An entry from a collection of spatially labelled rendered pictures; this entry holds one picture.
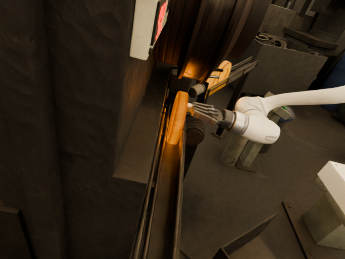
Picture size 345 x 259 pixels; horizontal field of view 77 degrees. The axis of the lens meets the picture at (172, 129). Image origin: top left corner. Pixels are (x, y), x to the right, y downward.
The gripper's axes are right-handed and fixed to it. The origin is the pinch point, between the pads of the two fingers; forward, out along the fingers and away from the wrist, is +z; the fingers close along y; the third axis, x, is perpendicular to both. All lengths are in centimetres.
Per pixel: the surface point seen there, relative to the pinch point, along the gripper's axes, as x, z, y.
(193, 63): 23.4, 5.1, -22.4
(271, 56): -3, -109, 193
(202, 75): 20.3, 1.1, -19.1
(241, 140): -41, -59, 54
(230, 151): -54, -58, 55
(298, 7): 58, -178, 355
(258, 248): -11, -27, -44
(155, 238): -11.9, 1.7, -47.7
